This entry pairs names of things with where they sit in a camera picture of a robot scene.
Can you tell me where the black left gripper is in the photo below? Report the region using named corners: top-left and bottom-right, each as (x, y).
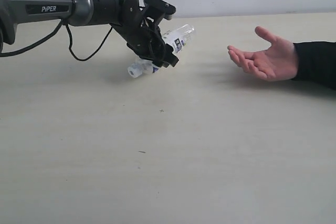
top-left (111, 6), bottom-right (179, 68)

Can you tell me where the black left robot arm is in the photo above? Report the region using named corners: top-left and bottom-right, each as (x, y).
top-left (1, 0), bottom-right (178, 67)

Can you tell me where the white blue label water bottle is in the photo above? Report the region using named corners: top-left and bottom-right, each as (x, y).
top-left (127, 24), bottom-right (195, 78)

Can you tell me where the person's open hand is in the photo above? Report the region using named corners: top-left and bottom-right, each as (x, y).
top-left (227, 26), bottom-right (299, 82)

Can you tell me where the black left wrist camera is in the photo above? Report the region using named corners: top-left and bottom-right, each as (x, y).
top-left (143, 0), bottom-right (176, 20)

